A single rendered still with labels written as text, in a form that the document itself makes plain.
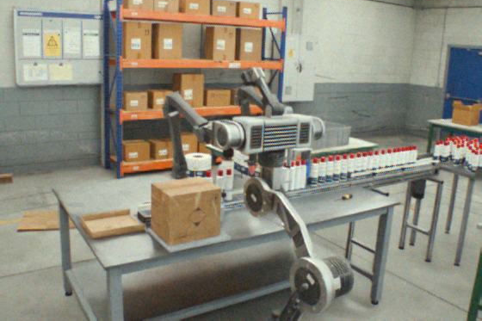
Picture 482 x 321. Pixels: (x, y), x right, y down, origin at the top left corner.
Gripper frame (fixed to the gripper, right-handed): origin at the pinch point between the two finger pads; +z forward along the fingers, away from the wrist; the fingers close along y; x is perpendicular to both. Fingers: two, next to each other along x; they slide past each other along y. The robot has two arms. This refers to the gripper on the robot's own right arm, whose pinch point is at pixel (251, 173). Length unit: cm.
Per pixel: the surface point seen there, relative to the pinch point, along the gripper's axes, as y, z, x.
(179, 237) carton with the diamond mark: 76, 13, 47
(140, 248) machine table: 94, 20, 39
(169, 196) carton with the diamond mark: 82, -9, 46
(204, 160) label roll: 13.0, 0.3, -42.4
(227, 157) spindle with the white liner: 8.0, -7.6, -18.8
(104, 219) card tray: 99, 20, -6
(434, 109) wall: -750, 25, -358
